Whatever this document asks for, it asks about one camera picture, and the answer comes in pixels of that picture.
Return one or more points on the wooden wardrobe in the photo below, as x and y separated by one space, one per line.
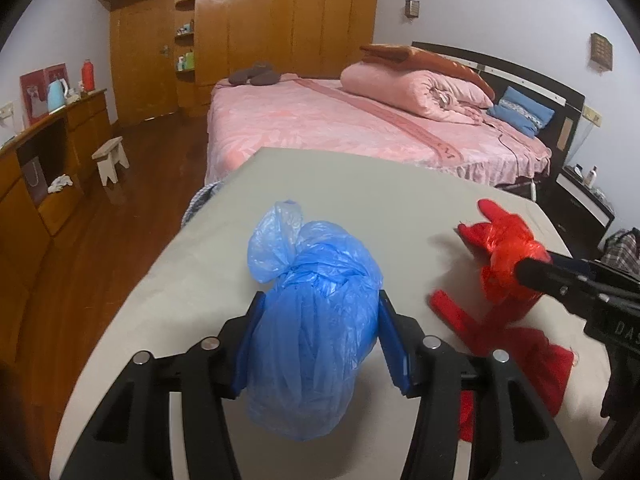
280 25

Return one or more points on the wall socket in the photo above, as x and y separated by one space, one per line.
6 111

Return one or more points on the black headboard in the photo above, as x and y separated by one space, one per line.
550 85

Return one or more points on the red thermos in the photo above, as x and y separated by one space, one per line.
88 76

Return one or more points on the dark grey plush slipper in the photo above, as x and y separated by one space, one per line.
241 77
266 74

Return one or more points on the brown pillow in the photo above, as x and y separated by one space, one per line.
425 57

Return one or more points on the wooden desk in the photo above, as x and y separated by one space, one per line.
65 160

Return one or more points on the blue pillow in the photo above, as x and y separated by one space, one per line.
520 110

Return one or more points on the brown wall hanging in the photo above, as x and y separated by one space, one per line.
601 51

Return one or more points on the plaid bag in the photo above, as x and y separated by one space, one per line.
622 252

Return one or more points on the wall mounted box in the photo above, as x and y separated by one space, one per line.
411 8

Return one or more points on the red gift box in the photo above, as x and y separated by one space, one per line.
32 95

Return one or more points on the red plastic bag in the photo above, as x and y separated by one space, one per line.
530 360
500 245

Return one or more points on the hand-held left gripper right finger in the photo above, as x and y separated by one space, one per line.
395 345

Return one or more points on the light blue kettle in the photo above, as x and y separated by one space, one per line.
57 96

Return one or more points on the white crumpled cloth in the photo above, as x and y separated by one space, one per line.
60 183

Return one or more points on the grey paper bag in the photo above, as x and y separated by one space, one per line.
33 180

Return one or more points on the blue plastic bag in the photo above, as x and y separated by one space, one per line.
310 335

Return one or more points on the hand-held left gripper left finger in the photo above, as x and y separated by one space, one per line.
245 345

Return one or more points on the bed with pink sheet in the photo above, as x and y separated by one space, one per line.
310 120

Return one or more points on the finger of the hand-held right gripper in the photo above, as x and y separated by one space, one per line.
545 275

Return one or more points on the blue white striped cloth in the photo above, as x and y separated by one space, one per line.
197 202

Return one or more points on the black white nightstand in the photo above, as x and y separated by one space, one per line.
580 205

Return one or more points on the pink folded quilt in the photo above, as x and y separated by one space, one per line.
400 87

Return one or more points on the small white stool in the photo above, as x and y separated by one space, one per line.
111 157

